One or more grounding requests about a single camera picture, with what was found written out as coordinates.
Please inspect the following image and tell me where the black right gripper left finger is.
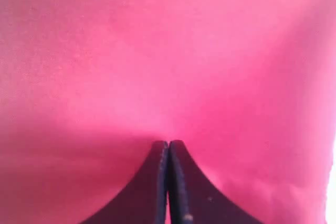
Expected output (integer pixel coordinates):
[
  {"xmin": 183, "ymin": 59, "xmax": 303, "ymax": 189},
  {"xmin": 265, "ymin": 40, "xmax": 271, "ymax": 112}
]
[{"xmin": 83, "ymin": 141, "xmax": 169, "ymax": 224}]

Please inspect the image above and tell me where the red table mat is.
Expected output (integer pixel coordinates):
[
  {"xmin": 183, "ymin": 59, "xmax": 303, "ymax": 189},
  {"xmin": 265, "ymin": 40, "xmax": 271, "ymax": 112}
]
[{"xmin": 1, "ymin": 0, "xmax": 335, "ymax": 223}]

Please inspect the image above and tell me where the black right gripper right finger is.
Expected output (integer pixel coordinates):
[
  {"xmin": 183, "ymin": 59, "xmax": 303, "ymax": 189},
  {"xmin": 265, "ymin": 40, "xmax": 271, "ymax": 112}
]
[{"xmin": 167, "ymin": 140, "xmax": 260, "ymax": 224}]

